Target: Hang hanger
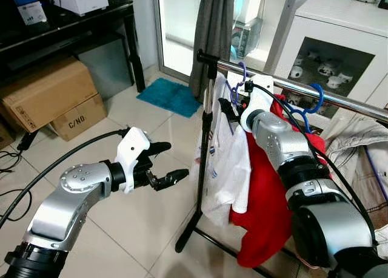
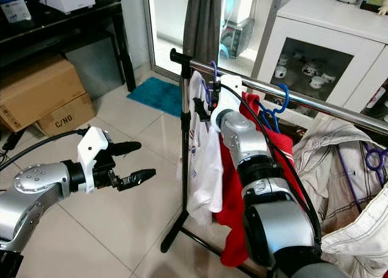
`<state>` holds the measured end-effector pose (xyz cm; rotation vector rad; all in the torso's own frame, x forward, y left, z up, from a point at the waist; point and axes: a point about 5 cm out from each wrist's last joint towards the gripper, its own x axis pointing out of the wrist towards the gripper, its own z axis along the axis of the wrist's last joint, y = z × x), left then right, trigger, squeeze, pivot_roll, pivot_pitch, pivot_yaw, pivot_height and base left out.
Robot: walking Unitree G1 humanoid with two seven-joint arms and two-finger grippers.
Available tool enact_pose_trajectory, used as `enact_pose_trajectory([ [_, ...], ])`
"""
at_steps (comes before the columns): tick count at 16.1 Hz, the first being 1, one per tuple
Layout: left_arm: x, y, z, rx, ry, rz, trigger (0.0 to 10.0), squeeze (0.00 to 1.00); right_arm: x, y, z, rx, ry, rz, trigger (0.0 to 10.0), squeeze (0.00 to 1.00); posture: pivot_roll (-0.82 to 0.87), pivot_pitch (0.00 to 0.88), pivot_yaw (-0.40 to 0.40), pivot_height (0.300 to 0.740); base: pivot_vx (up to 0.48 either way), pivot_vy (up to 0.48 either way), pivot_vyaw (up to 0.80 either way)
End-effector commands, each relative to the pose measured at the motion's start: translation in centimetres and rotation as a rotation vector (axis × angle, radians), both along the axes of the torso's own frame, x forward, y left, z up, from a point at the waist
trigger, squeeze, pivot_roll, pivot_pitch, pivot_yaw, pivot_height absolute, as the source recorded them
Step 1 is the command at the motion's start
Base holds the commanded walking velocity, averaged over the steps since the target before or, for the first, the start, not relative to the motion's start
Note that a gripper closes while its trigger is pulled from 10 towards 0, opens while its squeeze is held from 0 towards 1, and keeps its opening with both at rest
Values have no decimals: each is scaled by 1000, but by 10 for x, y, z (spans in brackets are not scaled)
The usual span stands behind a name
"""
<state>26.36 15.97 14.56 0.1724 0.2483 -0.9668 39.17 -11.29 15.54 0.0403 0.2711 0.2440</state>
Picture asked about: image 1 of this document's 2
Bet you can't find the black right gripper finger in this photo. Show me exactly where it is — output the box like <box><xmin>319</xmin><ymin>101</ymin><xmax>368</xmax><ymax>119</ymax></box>
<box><xmin>218</xmin><ymin>98</ymin><xmax>237</xmax><ymax>123</ymax></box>

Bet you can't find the white printed T-shirt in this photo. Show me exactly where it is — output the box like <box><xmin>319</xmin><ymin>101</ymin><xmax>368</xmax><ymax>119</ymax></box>
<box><xmin>195</xmin><ymin>72</ymin><xmax>252</xmax><ymax>228</ymax></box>

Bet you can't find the blue plastic hanger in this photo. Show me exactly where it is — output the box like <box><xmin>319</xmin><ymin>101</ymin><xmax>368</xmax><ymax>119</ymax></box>
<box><xmin>284</xmin><ymin>83</ymin><xmax>325</xmax><ymax>134</ymax></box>

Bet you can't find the metal clothes rack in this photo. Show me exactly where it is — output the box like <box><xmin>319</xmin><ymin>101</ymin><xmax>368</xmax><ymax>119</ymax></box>
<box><xmin>175</xmin><ymin>49</ymin><xmax>388</xmax><ymax>278</ymax></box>

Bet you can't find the teal floor mat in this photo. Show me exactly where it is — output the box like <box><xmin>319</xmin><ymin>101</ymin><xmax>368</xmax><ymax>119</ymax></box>
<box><xmin>136</xmin><ymin>78</ymin><xmax>202</xmax><ymax>118</ymax></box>

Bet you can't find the white and blue appliance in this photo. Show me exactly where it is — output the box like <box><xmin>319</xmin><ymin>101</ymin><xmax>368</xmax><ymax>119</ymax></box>
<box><xmin>230</xmin><ymin>0</ymin><xmax>266</xmax><ymax>60</ymax></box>

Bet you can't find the grey curtain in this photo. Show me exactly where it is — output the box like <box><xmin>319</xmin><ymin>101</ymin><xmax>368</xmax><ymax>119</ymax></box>
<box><xmin>189</xmin><ymin>0</ymin><xmax>236</xmax><ymax>103</ymax></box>

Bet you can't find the cardboard box printed C/NO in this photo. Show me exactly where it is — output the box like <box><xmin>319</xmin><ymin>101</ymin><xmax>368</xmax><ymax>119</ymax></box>
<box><xmin>50</xmin><ymin>94</ymin><xmax>109</xmax><ymax>142</ymax></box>

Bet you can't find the plain red T-shirt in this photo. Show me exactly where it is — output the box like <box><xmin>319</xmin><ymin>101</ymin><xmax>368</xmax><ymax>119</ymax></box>
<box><xmin>229</xmin><ymin>95</ymin><xmax>331</xmax><ymax>268</ymax></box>

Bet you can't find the beige jacket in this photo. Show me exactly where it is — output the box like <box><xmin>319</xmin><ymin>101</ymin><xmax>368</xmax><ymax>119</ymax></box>
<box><xmin>320</xmin><ymin>108</ymin><xmax>388</xmax><ymax>230</ymax></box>

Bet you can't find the black power adapter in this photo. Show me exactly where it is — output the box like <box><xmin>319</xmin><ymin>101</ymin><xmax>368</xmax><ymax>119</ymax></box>
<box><xmin>17</xmin><ymin>131</ymin><xmax>40</xmax><ymax>152</ymax></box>

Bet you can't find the large plain cardboard box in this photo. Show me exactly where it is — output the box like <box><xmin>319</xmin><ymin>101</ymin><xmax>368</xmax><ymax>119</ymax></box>
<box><xmin>0</xmin><ymin>55</ymin><xmax>99</xmax><ymax>133</ymax></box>

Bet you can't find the white glass-door cabinet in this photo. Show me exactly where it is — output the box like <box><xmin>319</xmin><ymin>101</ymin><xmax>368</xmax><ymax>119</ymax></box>
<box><xmin>273</xmin><ymin>0</ymin><xmax>388</xmax><ymax>118</ymax></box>

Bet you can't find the black desk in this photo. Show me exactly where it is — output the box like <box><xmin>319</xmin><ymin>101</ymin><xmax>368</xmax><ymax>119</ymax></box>
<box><xmin>0</xmin><ymin>0</ymin><xmax>147</xmax><ymax>93</ymax></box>

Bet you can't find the blue and white box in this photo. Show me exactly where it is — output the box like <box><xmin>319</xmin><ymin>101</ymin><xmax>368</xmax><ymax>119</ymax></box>
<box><xmin>11</xmin><ymin>0</ymin><xmax>48</xmax><ymax>27</ymax></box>

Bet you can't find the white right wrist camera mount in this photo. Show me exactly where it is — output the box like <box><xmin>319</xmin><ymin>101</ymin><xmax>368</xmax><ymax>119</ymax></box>
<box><xmin>238</xmin><ymin>75</ymin><xmax>275</xmax><ymax>131</ymax></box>

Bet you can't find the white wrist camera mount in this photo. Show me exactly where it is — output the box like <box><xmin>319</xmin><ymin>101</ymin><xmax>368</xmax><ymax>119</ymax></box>
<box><xmin>238</xmin><ymin>75</ymin><xmax>275</xmax><ymax>131</ymax></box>
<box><xmin>115</xmin><ymin>127</ymin><xmax>151</xmax><ymax>194</ymax></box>

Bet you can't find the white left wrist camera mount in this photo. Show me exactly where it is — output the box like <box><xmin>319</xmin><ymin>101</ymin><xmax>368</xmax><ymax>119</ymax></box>
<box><xmin>115</xmin><ymin>127</ymin><xmax>151</xmax><ymax>194</ymax></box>

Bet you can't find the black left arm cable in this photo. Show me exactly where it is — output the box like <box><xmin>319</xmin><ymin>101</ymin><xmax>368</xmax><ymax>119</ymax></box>
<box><xmin>0</xmin><ymin>128</ymin><xmax>131</xmax><ymax>230</ymax></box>

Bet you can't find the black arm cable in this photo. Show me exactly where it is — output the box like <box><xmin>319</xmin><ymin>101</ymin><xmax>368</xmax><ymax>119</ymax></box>
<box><xmin>0</xmin><ymin>128</ymin><xmax>131</xmax><ymax>230</ymax></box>
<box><xmin>244</xmin><ymin>81</ymin><xmax>381</xmax><ymax>249</ymax></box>

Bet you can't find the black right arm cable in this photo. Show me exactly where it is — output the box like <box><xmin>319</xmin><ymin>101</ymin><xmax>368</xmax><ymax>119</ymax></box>
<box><xmin>244</xmin><ymin>81</ymin><xmax>381</xmax><ymax>249</ymax></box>

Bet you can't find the aluminium sliding door frame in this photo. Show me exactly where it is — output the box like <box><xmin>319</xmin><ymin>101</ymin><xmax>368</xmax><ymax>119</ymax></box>
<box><xmin>153</xmin><ymin>0</ymin><xmax>302</xmax><ymax>83</ymax></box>

